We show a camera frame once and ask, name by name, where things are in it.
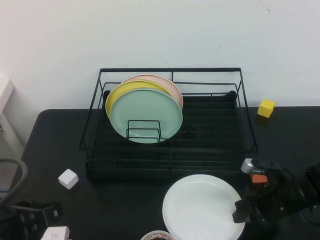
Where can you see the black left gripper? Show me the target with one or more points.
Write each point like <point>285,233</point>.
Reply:
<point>52,212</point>

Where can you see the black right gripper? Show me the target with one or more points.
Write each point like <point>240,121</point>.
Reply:
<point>270,200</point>

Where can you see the white plate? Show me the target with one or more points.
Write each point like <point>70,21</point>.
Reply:
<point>200,207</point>

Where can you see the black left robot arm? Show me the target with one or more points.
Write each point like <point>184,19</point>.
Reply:
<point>22,225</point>

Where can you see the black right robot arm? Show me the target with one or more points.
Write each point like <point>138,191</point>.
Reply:
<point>312,180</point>

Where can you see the green plate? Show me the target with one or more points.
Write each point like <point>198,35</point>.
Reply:
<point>145,110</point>

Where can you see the yellow plate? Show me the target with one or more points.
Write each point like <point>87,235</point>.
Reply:
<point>120,91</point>

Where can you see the pink plate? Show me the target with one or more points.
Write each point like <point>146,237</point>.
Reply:
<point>172,90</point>

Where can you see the white block with pencil mark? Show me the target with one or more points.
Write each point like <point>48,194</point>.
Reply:
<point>53,233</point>

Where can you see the orange cube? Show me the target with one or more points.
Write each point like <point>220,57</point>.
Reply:
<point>258,179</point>

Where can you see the white cube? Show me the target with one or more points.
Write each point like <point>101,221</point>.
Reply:
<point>68,178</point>

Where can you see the red and white tape roll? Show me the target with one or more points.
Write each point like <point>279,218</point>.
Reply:
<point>156,235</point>

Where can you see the black plastic drain tray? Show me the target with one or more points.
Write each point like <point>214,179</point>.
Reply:
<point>212,120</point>

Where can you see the yellow cube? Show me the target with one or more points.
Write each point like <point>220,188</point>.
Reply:
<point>265,108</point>

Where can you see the white cabinet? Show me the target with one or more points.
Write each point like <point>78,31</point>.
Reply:
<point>6,100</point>

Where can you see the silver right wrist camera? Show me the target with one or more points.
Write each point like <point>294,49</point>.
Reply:
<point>250,166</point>

